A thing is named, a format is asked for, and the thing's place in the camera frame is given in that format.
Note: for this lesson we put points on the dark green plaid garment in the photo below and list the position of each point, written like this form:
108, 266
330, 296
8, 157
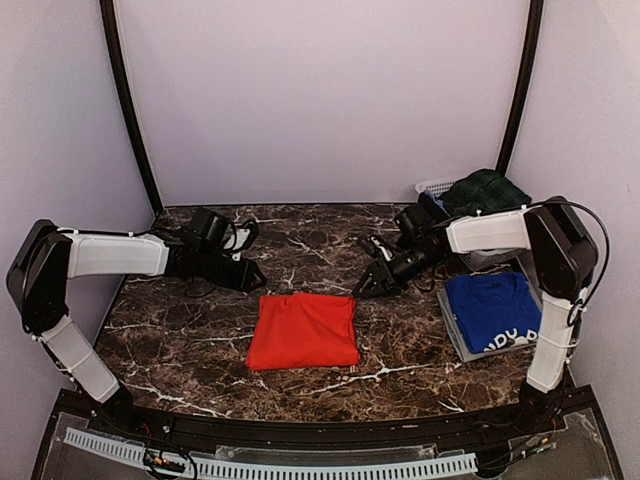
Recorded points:
484, 190

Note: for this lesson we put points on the white laundry basket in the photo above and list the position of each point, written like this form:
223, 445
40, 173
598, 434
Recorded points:
434, 187

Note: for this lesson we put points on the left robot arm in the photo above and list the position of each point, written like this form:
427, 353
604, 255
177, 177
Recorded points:
52, 258

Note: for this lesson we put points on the white slotted cable duct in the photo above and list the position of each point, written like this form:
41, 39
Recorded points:
135, 454

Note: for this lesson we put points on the red t-shirt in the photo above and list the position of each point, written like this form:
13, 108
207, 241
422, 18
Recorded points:
304, 330

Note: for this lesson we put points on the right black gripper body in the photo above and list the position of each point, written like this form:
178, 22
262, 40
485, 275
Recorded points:
401, 271

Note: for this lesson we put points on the right black frame post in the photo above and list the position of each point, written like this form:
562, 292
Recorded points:
525, 70

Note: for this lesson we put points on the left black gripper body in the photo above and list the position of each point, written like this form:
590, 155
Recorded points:
209, 268

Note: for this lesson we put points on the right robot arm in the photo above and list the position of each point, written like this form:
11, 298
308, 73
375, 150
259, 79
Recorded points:
565, 258

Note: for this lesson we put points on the grey folded garment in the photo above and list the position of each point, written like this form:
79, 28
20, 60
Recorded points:
462, 345

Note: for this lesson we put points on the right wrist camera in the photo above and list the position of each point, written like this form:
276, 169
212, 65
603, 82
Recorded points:
413, 221

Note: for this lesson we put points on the blue printed t-shirt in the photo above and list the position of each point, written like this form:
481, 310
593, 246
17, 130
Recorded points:
495, 312

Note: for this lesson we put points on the black garment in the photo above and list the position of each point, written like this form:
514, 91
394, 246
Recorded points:
433, 207

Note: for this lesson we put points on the black front rail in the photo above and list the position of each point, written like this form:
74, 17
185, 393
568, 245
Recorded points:
484, 430

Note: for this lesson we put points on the black frame post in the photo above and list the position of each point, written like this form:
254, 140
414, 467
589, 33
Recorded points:
127, 107
525, 70

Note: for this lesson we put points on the left black frame post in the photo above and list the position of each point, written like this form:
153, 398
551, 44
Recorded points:
127, 107

